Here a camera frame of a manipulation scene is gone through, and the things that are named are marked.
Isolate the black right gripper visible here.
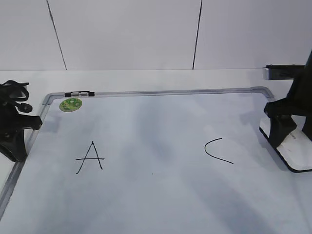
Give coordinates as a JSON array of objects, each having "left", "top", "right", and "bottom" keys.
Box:
[{"left": 264, "top": 97, "right": 312, "bottom": 148}]

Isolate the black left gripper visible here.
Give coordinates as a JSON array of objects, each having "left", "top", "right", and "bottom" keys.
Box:
[{"left": 0, "top": 100, "right": 42, "bottom": 162}]

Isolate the white whiteboard eraser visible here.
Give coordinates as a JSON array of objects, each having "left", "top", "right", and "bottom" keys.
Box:
[{"left": 270, "top": 117, "right": 312, "bottom": 173}]

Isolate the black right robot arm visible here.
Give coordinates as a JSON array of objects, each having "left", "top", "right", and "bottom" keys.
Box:
[{"left": 264, "top": 56, "right": 312, "bottom": 148}]

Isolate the round green sticker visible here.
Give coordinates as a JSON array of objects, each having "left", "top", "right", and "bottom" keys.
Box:
[{"left": 59, "top": 98, "right": 82, "bottom": 113}]

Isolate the black silver hanging clip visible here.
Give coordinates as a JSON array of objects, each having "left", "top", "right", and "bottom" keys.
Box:
[{"left": 65, "top": 91, "right": 95, "bottom": 98}]

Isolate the white aluminium-framed whiteboard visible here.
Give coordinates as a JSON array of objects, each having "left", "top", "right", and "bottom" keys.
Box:
[{"left": 0, "top": 87, "right": 312, "bottom": 234}]

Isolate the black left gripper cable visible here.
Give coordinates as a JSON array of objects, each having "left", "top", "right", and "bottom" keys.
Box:
[{"left": 1, "top": 80, "right": 34, "bottom": 114}]

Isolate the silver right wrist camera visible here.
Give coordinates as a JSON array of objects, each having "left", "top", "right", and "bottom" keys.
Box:
[{"left": 263, "top": 64, "right": 305, "bottom": 80}]

